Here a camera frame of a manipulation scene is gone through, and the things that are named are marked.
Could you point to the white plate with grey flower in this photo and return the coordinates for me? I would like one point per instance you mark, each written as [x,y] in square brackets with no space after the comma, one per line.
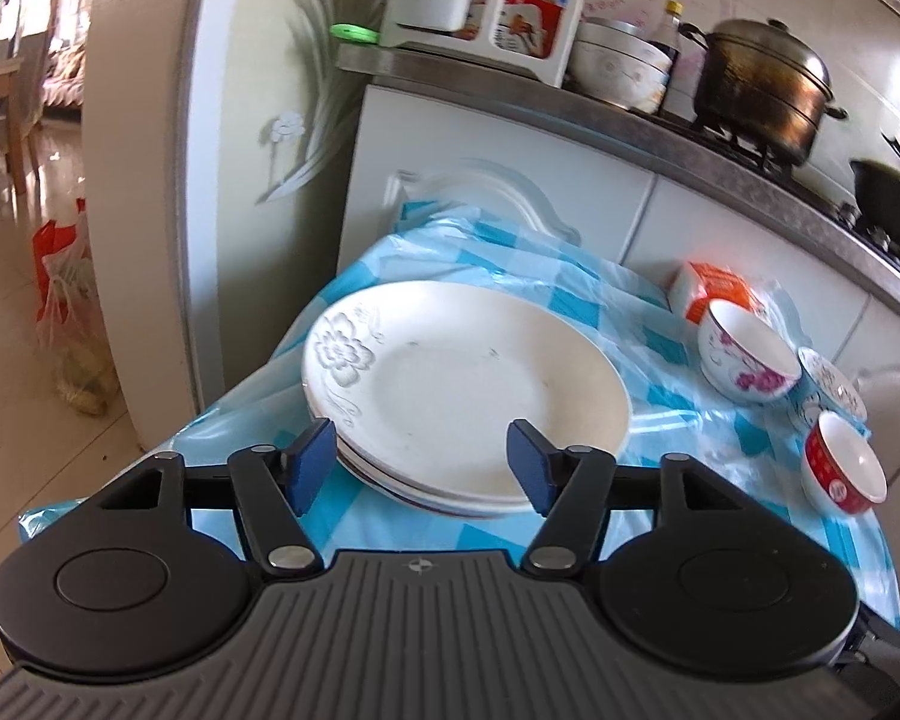
[457,382]

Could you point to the grey speckled kitchen countertop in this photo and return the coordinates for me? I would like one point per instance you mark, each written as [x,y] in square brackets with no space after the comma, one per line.
[607,116]

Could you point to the clear plastic bag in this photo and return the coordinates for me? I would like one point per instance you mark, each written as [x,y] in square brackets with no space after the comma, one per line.
[79,345]

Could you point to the blue cartoon bowl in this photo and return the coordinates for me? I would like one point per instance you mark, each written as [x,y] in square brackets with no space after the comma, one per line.
[836,386]

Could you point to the gas stove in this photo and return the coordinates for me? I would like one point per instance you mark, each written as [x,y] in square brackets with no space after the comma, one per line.
[855,221]

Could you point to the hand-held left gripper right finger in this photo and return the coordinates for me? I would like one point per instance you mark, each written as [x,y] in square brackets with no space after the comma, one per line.
[532,465]

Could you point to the orange and clear plastic packet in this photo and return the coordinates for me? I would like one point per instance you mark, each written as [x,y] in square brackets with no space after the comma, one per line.
[716,289]

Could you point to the green lid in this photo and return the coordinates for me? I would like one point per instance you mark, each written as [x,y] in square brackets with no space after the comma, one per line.
[352,34]

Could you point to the plain white plate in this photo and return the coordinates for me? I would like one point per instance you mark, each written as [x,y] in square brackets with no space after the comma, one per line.
[409,499]
[367,471]

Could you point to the red bowl with white inside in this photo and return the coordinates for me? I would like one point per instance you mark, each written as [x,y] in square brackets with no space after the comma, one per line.
[851,457]

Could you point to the wooden dining chair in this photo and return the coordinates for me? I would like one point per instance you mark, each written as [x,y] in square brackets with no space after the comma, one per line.
[26,112]

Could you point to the dark metal steamer pot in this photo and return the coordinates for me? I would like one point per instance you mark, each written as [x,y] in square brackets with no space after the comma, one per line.
[765,82]

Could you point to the white bowl with pink flowers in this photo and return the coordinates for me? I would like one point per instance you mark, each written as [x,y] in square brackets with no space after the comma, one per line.
[750,337]

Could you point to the dark sauce bottle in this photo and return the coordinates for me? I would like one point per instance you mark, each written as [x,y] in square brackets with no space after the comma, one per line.
[667,52]

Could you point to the white plastic rack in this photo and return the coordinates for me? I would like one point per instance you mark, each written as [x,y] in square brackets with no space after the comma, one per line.
[562,22]

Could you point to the patterned sofa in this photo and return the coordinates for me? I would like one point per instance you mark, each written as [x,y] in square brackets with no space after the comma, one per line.
[64,79]

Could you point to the white patterned fridge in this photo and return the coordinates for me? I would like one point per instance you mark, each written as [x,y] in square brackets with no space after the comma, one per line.
[232,90]

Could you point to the blue checked plastic tablecloth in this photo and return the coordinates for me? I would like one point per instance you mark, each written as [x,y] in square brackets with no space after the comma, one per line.
[645,292]

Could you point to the red label bottle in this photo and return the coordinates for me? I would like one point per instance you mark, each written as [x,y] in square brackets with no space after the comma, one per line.
[532,19]

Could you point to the black wok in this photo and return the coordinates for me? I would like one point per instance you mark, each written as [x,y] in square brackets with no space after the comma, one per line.
[896,195]

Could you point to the white floral bowl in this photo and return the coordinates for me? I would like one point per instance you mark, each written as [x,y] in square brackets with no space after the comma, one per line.
[619,75]

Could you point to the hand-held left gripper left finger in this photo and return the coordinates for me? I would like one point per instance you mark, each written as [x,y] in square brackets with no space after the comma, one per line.
[311,465]

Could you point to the red bag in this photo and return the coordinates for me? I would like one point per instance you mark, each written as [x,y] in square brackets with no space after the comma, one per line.
[49,255]

